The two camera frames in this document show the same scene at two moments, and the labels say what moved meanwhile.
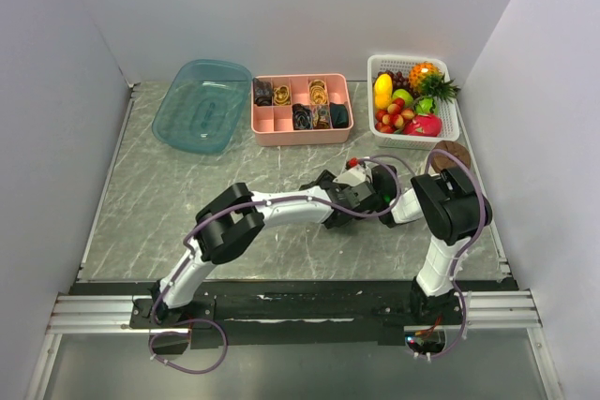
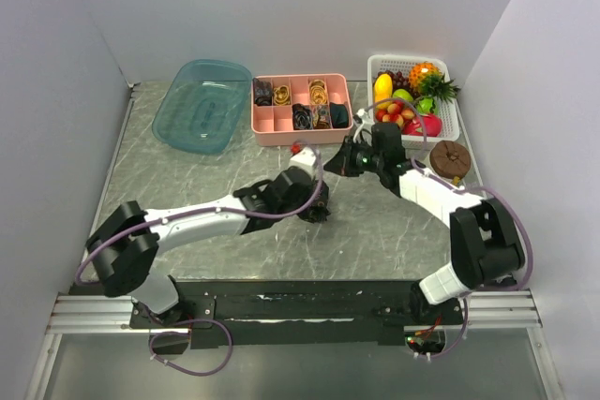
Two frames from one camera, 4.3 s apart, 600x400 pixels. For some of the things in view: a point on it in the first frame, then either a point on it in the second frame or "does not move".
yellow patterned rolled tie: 318,92 does not move
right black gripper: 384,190 to 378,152
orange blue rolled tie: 322,116 does not move
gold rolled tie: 281,96 does not move
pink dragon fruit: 424,125 does not move
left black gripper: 341,187 to 308,196
